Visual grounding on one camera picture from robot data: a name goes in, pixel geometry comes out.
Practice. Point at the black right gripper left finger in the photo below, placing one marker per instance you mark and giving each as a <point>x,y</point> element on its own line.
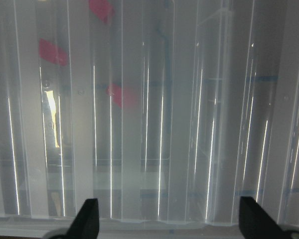
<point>86,224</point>

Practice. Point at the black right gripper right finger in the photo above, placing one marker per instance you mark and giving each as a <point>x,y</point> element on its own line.
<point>255,223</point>

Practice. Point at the clear plastic box lid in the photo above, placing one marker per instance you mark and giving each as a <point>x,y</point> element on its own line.
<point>216,118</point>

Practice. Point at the red block upper middle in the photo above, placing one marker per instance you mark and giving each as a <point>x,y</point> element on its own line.
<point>122,97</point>

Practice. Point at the red block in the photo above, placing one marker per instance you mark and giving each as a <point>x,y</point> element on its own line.
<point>102,9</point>
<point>52,53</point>
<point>122,97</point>

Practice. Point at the red block centre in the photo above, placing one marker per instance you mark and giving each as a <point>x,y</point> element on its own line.
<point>52,53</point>

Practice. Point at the red block lower middle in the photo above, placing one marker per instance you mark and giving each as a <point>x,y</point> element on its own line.
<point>102,9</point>

